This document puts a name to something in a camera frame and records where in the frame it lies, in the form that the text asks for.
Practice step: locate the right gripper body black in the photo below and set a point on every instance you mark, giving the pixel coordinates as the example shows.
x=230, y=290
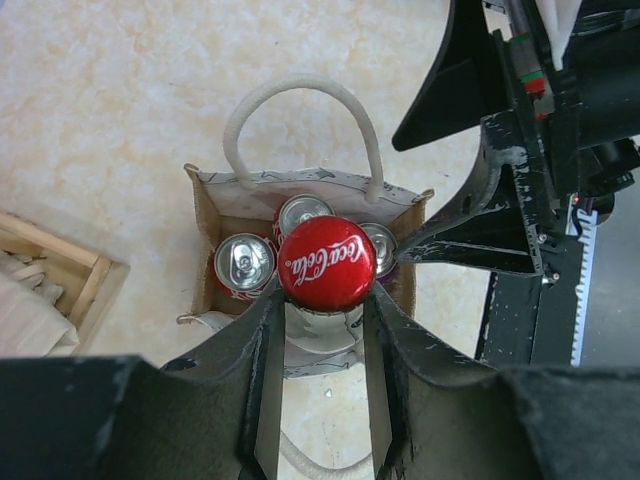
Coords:
x=571, y=70

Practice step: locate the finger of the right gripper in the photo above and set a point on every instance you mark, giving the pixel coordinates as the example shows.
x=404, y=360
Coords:
x=471, y=78
x=475, y=230

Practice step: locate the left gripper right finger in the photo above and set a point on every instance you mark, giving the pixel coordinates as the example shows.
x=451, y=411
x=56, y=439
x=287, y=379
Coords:
x=435, y=413

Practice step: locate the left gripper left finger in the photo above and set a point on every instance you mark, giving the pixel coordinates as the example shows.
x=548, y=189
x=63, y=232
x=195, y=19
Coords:
x=214, y=412

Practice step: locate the purple soda can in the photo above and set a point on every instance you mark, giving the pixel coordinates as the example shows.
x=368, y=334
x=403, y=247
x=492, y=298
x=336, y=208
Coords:
x=385, y=243

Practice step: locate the red soda can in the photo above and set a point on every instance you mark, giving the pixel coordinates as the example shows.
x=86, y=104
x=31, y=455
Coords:
x=243, y=264
x=296, y=210

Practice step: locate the cola glass bottle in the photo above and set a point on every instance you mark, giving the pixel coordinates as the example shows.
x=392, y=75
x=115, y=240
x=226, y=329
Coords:
x=326, y=267

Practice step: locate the red soda can front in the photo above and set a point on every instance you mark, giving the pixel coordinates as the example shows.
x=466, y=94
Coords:
x=296, y=210

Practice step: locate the wooden clothes rack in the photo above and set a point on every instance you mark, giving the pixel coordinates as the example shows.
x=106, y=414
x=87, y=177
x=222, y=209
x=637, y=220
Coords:
x=90, y=280

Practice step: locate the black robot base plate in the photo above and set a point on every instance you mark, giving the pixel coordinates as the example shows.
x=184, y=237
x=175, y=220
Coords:
x=542, y=320

